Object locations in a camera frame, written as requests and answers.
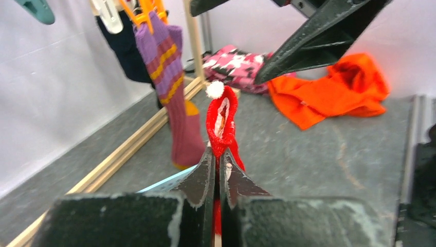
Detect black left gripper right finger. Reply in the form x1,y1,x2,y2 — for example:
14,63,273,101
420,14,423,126
220,150,389,246

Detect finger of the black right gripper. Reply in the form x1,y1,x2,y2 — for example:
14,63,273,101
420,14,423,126
189,0,229,17
255,0,390,84

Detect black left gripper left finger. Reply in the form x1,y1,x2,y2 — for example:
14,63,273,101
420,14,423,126
32,148,215,246

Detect red white patterned sock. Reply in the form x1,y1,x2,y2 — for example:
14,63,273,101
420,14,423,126
205,80,246,236

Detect teal clothespin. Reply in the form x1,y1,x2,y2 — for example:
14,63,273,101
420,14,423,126
14,0,56,25

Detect wooden hanger stand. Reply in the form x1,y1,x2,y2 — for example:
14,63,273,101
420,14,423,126
5,0,241,247

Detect light blue laundry basket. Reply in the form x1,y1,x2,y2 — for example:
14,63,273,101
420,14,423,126
137,165,197,193

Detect orange clothespin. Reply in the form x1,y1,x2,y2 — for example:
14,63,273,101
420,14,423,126
119,0,168,34

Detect orange cloth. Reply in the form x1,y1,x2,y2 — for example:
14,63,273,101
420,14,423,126
267,53,390,130

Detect purple striped hanging sock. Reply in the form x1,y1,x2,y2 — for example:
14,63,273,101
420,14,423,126
135,12,205,169

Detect pink camouflage cloth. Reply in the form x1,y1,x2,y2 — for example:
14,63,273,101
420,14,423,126
203,44,297,95

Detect black hanging sock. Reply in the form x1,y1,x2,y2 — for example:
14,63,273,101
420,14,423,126
95,11,152,84

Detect white clothespin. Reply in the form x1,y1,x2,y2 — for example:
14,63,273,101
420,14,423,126
91,0,123,34

